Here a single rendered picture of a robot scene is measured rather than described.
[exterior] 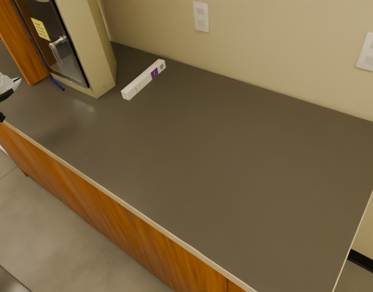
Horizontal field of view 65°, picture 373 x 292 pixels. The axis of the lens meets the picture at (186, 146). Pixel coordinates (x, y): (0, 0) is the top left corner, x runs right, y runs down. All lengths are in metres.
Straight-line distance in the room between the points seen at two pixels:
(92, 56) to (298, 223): 0.94
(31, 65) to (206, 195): 1.04
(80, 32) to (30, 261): 1.43
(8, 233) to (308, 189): 1.92
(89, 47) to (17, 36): 0.38
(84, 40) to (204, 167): 0.65
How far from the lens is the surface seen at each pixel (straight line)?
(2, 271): 0.95
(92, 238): 2.01
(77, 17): 1.19
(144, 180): 0.93
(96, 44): 1.25
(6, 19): 1.48
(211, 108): 1.13
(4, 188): 2.61
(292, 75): 1.19
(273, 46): 1.17
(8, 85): 1.14
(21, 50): 1.53
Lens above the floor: 1.66
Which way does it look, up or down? 46 degrees down
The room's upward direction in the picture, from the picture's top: 9 degrees counter-clockwise
